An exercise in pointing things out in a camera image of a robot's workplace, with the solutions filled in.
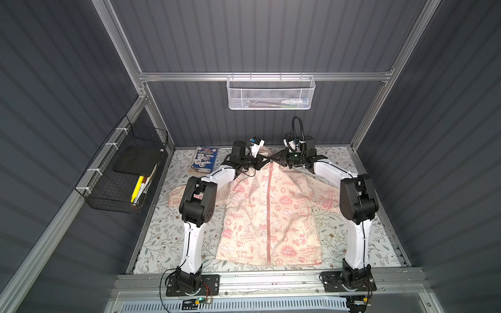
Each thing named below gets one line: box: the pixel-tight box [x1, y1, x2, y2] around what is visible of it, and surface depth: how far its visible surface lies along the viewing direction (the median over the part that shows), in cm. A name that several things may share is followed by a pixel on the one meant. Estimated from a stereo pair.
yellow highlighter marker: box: [130, 175, 145, 203], surface depth 72 cm
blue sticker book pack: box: [193, 146, 218, 174], surface depth 114 cm
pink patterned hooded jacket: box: [168, 151, 341, 267], surface depth 91 cm
